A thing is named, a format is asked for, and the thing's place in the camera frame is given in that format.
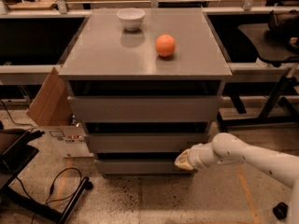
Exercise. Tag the brown cardboard box flap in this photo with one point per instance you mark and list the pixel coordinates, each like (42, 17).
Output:
(50, 106)

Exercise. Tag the black chair on right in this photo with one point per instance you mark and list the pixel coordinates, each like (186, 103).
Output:
(276, 41)

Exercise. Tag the white printed cardboard box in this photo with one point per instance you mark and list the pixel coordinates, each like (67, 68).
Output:
(69, 141)

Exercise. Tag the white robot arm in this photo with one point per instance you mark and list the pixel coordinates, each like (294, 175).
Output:
(226, 148)

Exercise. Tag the white ceramic bowl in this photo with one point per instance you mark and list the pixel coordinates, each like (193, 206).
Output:
(131, 18)

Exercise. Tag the grey bottom drawer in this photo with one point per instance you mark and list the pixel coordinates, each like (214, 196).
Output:
(139, 167)

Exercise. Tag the grey drawer cabinet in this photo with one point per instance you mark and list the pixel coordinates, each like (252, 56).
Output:
(108, 61)

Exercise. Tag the orange fruit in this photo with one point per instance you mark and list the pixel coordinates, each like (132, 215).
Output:
(165, 45)

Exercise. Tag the black object bottom right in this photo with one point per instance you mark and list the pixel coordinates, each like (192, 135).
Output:
(280, 211)

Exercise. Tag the grey drawer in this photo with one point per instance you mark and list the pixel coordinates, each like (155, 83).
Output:
(139, 167)
(145, 109)
(121, 143)

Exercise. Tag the black table leg frame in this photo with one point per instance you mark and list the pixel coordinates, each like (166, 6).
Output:
(277, 108)

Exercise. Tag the grey top drawer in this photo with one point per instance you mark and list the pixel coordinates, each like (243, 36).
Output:
(145, 109)

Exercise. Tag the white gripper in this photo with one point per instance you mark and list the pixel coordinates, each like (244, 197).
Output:
(195, 157)

